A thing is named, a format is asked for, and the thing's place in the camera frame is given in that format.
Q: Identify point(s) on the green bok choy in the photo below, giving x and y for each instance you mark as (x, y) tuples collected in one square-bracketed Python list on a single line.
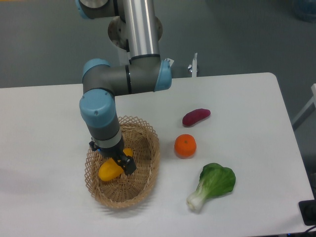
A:
[(214, 181)]

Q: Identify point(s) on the black device at table edge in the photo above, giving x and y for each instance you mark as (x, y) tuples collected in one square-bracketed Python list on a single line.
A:
[(308, 211)]

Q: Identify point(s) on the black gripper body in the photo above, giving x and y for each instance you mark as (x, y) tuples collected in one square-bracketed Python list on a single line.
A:
[(114, 152)]

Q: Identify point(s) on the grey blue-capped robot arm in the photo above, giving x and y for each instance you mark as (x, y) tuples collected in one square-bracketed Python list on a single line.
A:
[(145, 72)]

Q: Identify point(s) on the yellow mango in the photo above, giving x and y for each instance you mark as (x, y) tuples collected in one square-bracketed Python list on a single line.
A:
[(109, 170)]

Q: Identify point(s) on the orange tangerine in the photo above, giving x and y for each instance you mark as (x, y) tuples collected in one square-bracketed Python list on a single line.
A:
[(185, 146)]

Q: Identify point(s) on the woven wicker basket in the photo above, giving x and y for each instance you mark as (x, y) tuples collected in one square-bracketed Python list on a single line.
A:
[(140, 167)]

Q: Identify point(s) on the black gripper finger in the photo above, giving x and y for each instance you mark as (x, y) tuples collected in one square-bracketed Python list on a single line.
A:
[(127, 163)]

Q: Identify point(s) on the white frame at right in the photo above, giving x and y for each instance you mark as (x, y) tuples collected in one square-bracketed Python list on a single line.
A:
[(306, 111)]

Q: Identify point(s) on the purple sweet potato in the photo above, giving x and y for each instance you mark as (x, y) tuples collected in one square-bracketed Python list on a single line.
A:
[(195, 116)]

